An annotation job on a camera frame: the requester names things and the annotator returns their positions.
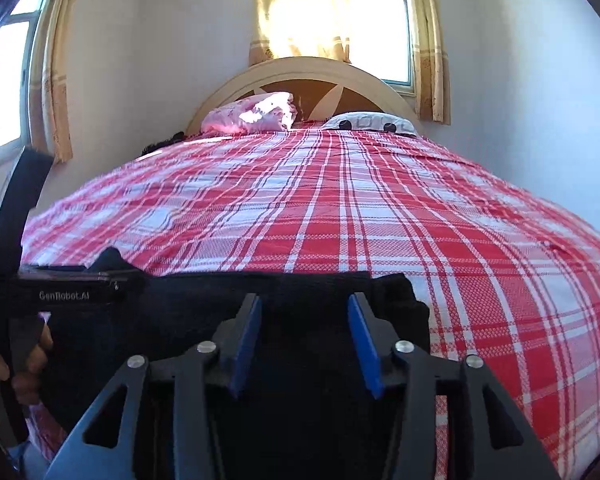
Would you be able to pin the white patterned pillow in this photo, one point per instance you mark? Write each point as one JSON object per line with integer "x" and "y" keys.
{"x": 370, "y": 121}

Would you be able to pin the red plaid bedspread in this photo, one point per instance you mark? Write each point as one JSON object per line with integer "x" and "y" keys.
{"x": 380, "y": 220}

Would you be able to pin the side window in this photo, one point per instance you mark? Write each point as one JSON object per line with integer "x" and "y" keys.
{"x": 5, "y": 85}

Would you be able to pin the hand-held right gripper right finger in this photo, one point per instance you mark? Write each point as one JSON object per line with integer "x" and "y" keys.
{"x": 365, "y": 345}

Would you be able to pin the narrow yellow curtain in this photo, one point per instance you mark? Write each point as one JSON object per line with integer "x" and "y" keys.
{"x": 430, "y": 60}

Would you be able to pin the cream wooden headboard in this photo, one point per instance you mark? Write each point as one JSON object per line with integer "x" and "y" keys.
{"x": 240, "y": 77}

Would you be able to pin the window with white frame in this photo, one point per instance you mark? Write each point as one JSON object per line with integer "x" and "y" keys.
{"x": 380, "y": 30}

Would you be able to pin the yellow side window curtain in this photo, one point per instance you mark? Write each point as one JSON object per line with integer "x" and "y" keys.
{"x": 55, "y": 85}

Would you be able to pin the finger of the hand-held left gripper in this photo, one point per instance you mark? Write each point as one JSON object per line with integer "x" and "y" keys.
{"x": 125, "y": 284}

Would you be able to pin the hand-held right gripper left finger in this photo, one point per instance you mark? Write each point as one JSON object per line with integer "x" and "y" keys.
{"x": 245, "y": 345}

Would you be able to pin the person's left hand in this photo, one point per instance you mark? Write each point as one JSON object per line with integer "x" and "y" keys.
{"x": 35, "y": 365}

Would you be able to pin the pink pillow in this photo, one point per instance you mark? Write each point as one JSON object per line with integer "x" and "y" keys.
{"x": 245, "y": 115}

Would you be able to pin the dark cloth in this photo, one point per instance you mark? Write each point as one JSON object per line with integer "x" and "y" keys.
{"x": 162, "y": 143}

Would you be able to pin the wide yellow sheer curtain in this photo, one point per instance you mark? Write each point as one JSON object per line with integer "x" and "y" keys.
{"x": 300, "y": 20}

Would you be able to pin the black pants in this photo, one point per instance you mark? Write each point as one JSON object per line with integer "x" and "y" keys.
{"x": 305, "y": 290}

